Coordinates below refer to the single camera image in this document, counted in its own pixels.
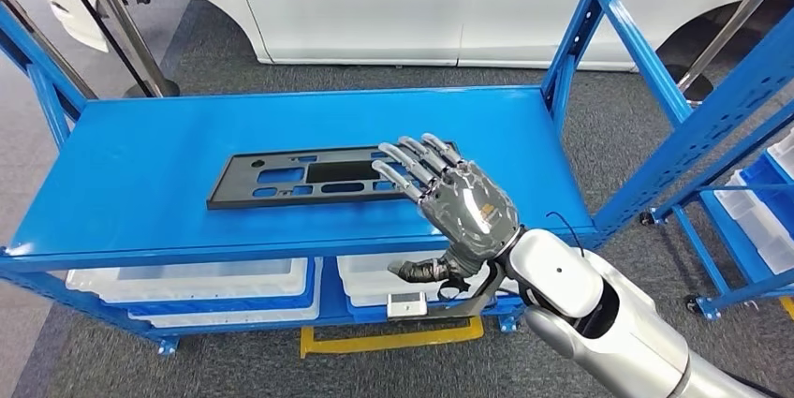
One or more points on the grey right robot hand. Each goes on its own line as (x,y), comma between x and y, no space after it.
(471,209)

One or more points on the black plastic plate part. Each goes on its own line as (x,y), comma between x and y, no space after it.
(242,187)

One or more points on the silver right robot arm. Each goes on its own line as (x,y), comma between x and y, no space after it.
(595,314)

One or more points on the blue wheeled shelf rack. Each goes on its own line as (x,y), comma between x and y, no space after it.
(707,259)

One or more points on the blue metal shelf rack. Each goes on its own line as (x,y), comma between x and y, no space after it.
(155,184)

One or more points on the white car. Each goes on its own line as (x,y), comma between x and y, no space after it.
(372,10)

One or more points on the chrome stanchion pole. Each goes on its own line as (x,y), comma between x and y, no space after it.
(49,46)
(695,82)
(152,90)

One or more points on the black barrier belt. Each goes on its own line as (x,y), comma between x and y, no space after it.
(87,8)

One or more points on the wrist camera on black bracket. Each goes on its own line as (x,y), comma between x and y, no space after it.
(406,305)

